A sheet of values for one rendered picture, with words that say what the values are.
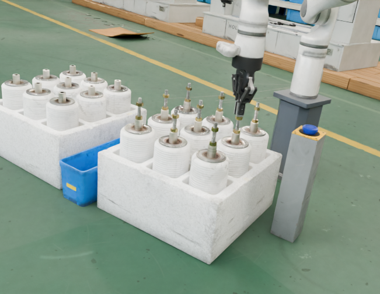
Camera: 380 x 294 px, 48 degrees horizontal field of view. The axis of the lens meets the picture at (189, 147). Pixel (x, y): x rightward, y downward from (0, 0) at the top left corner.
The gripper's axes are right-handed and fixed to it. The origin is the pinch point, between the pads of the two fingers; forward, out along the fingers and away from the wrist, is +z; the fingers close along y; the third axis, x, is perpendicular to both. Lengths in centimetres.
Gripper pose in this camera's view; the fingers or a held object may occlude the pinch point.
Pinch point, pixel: (239, 108)
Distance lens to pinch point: 111.7
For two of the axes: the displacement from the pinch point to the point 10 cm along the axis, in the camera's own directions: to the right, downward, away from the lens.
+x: -9.7, 0.0, -2.5
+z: -1.0, 9.1, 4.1
